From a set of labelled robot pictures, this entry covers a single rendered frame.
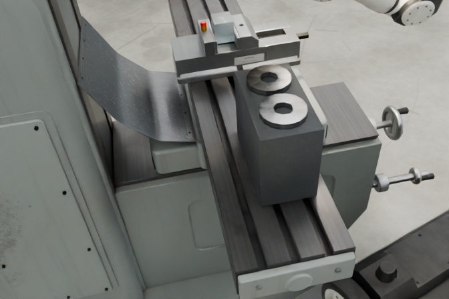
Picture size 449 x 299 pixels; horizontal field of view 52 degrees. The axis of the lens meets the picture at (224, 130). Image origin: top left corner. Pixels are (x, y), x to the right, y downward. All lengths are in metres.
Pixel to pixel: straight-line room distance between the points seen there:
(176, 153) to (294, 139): 0.49
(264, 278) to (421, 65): 2.40
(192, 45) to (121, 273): 0.73
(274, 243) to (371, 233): 1.24
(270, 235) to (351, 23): 2.68
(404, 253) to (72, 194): 0.88
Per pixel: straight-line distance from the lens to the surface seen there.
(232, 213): 0.94
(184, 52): 1.28
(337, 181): 1.49
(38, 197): 1.25
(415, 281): 1.32
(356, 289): 1.26
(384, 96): 2.80
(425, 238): 1.40
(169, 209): 1.40
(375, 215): 2.18
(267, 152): 0.84
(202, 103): 1.20
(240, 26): 1.29
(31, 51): 1.00
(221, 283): 1.71
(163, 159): 1.26
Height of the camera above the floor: 1.68
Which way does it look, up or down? 42 degrees down
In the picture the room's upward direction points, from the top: 5 degrees counter-clockwise
